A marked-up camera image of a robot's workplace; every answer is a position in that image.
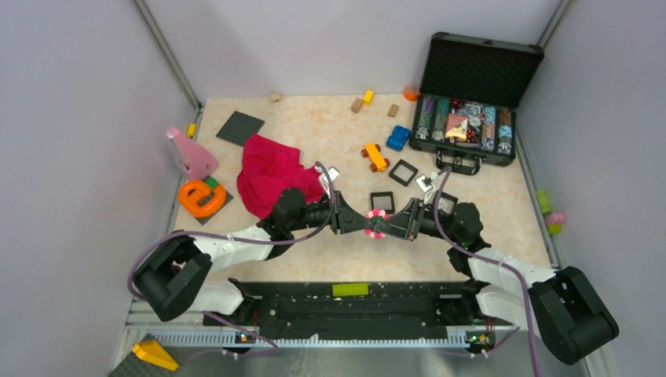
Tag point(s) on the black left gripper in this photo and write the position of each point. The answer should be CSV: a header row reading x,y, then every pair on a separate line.
x,y
345,219

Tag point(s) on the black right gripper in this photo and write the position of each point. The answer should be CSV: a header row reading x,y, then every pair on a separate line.
x,y
404,223

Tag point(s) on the pink flower brooch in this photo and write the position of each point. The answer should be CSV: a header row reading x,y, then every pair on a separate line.
x,y
376,216

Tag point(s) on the black square frame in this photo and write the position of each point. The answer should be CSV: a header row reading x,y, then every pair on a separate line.
x,y
403,173
383,201
446,203

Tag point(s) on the magenta garment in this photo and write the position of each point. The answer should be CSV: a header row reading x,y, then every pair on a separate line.
x,y
268,168

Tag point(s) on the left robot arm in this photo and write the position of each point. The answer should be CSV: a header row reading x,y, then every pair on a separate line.
x,y
172,275

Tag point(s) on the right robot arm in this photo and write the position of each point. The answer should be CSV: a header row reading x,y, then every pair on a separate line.
x,y
560,306

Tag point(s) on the yellow toy car red wheels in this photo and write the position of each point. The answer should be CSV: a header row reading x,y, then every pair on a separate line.
x,y
373,153

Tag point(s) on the green flat brick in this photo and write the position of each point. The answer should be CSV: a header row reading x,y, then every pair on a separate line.
x,y
350,289

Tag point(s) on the blue toy car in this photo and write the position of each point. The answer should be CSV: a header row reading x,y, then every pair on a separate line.
x,y
398,138

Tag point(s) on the playing card box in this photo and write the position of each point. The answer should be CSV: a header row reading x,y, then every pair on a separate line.
x,y
456,127

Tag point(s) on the black poker chip case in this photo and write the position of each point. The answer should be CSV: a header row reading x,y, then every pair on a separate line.
x,y
480,78

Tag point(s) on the orange object behind case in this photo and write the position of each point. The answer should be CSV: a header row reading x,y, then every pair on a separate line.
x,y
411,93

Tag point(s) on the dark grey building baseplate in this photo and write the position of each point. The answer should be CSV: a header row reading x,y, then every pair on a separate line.
x,y
239,127

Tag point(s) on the green pink toy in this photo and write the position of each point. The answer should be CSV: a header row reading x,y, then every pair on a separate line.
x,y
553,220

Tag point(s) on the orange plastic toy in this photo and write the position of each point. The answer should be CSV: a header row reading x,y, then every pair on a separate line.
x,y
200,199

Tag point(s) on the pink plastic piece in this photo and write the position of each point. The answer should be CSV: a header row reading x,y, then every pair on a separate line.
x,y
193,159

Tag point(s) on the small yellow block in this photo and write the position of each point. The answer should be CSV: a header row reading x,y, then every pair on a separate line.
x,y
191,131

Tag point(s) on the yellow wedge brick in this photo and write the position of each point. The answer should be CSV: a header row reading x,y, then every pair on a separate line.
x,y
152,352

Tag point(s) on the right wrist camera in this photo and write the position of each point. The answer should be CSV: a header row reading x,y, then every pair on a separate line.
x,y
430,186

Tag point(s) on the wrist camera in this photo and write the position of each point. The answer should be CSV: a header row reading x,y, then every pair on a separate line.
x,y
327,178
430,186

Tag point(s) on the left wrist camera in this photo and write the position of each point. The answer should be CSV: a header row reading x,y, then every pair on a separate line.
x,y
327,178

